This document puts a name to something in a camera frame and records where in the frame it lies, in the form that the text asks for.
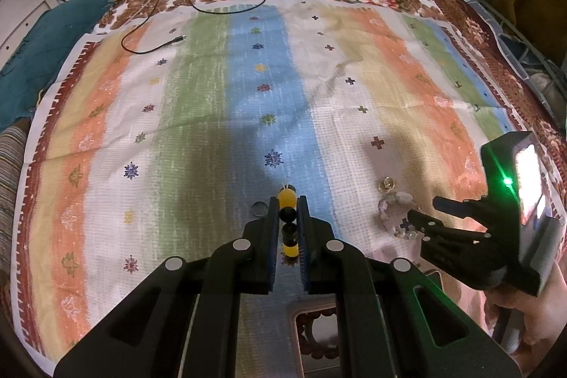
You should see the silver tin box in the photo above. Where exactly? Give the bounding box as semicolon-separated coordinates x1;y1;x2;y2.
288;300;353;378

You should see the brown striped rolled blanket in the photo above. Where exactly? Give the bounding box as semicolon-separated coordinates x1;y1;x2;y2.
0;125;33;272

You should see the red-brown bead bracelet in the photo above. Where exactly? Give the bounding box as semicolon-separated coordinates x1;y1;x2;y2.
298;307;343;359

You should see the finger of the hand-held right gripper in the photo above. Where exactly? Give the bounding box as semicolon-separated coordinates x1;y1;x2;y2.
433;196;493;229
406;208;492;255

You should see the white decorated headboard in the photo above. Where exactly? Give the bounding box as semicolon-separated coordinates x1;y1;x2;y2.
0;0;60;65

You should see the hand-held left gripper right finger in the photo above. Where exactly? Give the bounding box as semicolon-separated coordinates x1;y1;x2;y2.
297;196;520;378

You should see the teal pillow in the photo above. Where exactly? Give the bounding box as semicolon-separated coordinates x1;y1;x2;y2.
0;0;117;133

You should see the striped pastel cloth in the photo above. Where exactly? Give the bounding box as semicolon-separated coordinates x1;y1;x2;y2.
13;0;532;374

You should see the clear plastic storage bag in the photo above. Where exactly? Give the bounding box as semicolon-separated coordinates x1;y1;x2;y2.
468;1;567;133

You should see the person's right hand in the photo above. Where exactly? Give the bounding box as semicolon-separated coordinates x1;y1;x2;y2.
485;285;567;361

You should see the yellow and black bead bracelet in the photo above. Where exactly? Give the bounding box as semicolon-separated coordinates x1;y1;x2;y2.
277;182;302;264

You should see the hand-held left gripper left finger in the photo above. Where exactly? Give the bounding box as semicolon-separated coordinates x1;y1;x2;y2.
53;196;281;378

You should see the pale stone bead bracelet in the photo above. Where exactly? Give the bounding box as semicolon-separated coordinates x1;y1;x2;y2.
377;192;427;239

